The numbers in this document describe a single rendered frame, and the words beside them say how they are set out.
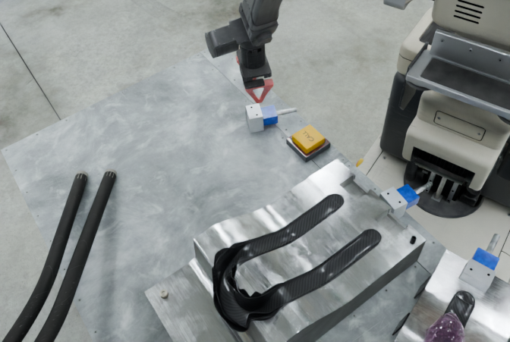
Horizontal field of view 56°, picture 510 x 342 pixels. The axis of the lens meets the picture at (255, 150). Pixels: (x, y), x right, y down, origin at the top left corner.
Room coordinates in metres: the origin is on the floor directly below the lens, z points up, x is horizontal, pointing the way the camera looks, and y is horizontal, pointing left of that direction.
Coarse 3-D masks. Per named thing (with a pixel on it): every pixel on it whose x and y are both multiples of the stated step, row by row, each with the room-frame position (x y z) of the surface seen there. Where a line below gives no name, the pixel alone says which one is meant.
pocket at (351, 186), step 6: (348, 180) 0.60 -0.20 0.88; (354, 180) 0.60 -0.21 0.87; (342, 186) 0.59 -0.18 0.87; (348, 186) 0.59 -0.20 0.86; (354, 186) 0.59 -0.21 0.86; (360, 186) 0.58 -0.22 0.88; (348, 192) 0.58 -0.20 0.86; (354, 192) 0.57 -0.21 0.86; (360, 192) 0.57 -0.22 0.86; (366, 192) 0.56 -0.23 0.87; (354, 198) 0.56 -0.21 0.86
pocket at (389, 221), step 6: (390, 210) 0.51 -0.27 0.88; (378, 216) 0.49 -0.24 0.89; (384, 216) 0.50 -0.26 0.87; (390, 216) 0.50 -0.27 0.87; (384, 222) 0.49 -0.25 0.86; (390, 222) 0.49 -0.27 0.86; (396, 222) 0.49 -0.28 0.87; (390, 228) 0.48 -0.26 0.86; (396, 228) 0.48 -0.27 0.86; (402, 228) 0.47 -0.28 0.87; (396, 234) 0.46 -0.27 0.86
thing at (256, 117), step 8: (256, 104) 0.88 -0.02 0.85; (248, 112) 0.86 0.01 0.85; (256, 112) 0.85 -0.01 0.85; (264, 112) 0.86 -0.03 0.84; (272, 112) 0.86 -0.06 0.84; (280, 112) 0.87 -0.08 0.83; (288, 112) 0.87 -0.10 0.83; (248, 120) 0.85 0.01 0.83; (256, 120) 0.83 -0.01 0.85; (264, 120) 0.84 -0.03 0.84; (272, 120) 0.84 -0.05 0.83; (256, 128) 0.83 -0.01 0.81
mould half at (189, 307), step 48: (288, 192) 0.58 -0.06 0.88; (336, 192) 0.56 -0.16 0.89; (240, 240) 0.45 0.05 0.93; (336, 240) 0.45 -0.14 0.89; (384, 240) 0.44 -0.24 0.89; (192, 288) 0.39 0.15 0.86; (240, 288) 0.35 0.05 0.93; (336, 288) 0.35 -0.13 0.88; (192, 336) 0.30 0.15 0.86; (240, 336) 0.29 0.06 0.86; (288, 336) 0.26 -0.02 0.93
